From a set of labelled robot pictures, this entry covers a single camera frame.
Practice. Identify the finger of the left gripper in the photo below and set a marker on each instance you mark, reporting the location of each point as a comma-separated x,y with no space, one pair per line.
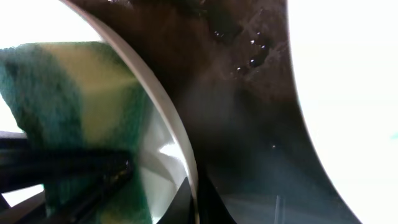
23,166

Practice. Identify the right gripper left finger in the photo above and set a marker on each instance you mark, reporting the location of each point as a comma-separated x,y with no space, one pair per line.
181,210

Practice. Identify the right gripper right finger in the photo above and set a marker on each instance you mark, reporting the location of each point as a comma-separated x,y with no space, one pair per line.
210,205

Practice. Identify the white plate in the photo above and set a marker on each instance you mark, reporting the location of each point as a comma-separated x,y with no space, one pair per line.
344,56
164,157

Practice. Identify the green yellow sponge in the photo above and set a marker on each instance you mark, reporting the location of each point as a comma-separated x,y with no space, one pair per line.
78,95

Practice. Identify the large dark serving tray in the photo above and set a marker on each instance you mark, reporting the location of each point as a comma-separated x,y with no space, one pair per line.
226,66

